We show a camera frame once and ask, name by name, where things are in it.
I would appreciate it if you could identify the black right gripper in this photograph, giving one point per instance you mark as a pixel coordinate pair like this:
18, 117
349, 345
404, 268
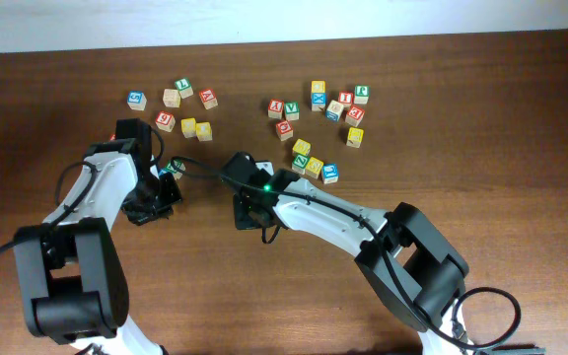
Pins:
243, 215

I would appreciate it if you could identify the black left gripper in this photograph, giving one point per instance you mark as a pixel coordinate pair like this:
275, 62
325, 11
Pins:
140, 215

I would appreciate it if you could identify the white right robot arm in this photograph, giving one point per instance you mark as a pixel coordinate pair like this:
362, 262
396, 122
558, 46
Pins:
413, 269

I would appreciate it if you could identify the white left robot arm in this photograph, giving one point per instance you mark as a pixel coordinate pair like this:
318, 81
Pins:
73, 287

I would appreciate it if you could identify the green N wooden block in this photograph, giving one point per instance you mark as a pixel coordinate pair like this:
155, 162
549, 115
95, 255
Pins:
174, 167

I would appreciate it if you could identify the green Z wooden block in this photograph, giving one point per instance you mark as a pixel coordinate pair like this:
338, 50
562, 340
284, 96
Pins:
300, 163

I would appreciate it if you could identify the yellow G wooden block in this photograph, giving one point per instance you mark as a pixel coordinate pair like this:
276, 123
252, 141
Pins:
314, 167

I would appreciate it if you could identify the red 6 wooden block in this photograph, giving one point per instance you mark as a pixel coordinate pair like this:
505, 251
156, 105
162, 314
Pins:
165, 121

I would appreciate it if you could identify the yellow W wooden block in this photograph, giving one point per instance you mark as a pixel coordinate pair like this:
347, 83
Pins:
301, 147

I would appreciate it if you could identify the yellow wooden block X side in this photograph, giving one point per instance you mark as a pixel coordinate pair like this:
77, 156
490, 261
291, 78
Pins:
188, 127

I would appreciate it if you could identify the blue U wooden block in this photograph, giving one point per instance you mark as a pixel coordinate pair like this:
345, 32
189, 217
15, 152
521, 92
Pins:
329, 173

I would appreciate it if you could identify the yellow O block 2 side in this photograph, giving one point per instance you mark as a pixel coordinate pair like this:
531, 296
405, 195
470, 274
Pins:
204, 131

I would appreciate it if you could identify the red Q wooden block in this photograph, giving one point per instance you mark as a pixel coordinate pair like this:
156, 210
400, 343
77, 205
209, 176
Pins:
284, 130

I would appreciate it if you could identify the blue 5 wooden block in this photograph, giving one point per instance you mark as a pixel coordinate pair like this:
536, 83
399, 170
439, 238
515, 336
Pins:
136, 100

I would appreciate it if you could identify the plain picture wooden block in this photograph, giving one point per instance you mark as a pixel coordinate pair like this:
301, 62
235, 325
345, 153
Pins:
171, 98

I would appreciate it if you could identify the red Y wooden block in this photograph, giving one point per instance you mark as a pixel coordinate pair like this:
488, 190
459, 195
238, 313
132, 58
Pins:
275, 109

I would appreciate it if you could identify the green V wooden block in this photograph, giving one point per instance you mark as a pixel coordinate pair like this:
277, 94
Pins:
291, 111

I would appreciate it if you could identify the green L wooden block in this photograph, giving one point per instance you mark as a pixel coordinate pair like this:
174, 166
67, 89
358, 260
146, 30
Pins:
184, 88

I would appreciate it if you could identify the yellow right wooden block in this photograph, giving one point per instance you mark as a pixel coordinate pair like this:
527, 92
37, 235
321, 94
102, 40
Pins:
354, 137

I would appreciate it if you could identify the blue X wooden block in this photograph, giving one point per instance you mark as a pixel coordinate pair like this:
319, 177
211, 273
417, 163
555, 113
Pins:
318, 101

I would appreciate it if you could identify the blue tilted wooden block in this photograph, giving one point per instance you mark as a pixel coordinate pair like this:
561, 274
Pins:
334, 110

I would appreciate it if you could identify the red E wooden block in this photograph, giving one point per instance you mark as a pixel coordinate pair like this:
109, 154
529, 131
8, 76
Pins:
354, 116

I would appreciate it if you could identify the yellow top stacked block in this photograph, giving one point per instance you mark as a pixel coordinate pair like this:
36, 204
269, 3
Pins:
318, 86

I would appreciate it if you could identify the red I wooden block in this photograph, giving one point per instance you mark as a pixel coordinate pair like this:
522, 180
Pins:
346, 99

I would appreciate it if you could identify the green J wooden block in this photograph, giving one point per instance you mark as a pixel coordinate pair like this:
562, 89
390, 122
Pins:
361, 94

